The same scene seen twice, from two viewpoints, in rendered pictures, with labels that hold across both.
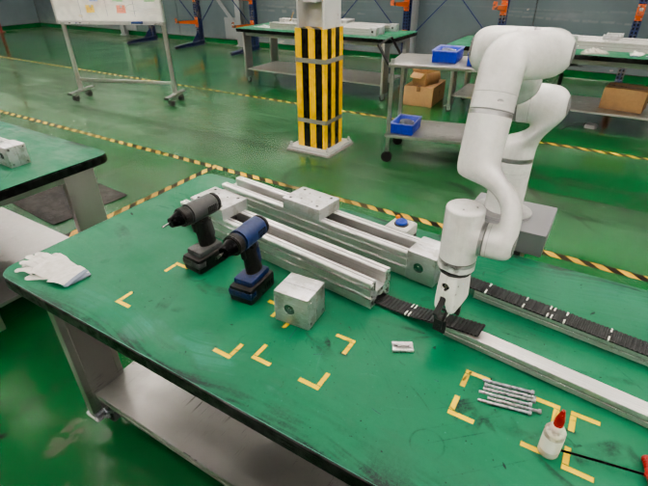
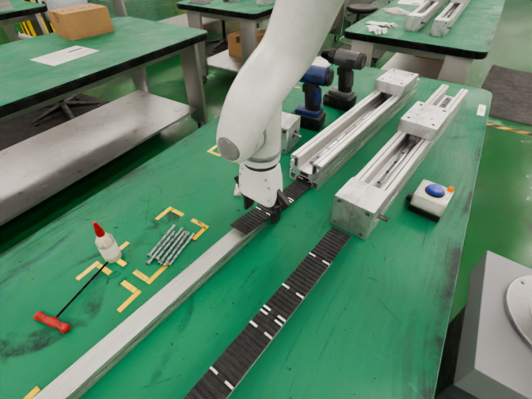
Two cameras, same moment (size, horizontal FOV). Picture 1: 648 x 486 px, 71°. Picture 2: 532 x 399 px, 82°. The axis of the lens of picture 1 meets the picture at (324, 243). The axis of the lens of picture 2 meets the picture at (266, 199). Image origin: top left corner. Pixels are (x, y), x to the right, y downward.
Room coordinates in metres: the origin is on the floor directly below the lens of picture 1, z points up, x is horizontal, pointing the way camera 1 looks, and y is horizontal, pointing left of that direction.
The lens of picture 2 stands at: (0.89, -0.86, 1.36)
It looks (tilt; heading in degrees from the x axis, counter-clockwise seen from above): 42 degrees down; 90
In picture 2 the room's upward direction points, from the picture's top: straight up
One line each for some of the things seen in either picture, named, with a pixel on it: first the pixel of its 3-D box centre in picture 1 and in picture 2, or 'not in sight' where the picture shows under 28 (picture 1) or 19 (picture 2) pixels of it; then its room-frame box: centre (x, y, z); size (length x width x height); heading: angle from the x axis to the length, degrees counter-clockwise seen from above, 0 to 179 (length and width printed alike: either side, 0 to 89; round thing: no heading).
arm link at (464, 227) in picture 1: (464, 231); (259, 119); (0.88, -0.31, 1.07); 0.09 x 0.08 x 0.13; 61
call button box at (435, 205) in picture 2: (399, 232); (427, 198); (1.32, -0.25, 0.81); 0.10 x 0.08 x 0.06; 142
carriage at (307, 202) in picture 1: (310, 206); (423, 123); (1.40, 0.04, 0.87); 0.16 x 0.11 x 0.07; 52
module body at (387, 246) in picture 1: (310, 219); (418, 137); (1.40, 0.04, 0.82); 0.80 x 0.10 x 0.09; 52
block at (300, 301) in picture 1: (302, 298); (284, 132); (0.95, 0.06, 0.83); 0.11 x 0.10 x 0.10; 152
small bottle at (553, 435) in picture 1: (554, 431); (104, 241); (0.54, -0.42, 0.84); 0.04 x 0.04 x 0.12
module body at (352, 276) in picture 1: (273, 241); (365, 119); (1.25, 0.16, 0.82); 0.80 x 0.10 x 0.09; 52
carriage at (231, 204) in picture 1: (219, 206); (395, 85); (1.40, 0.36, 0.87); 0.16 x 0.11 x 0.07; 52
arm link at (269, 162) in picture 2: (456, 261); (260, 153); (0.88, -0.31, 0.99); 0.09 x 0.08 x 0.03; 142
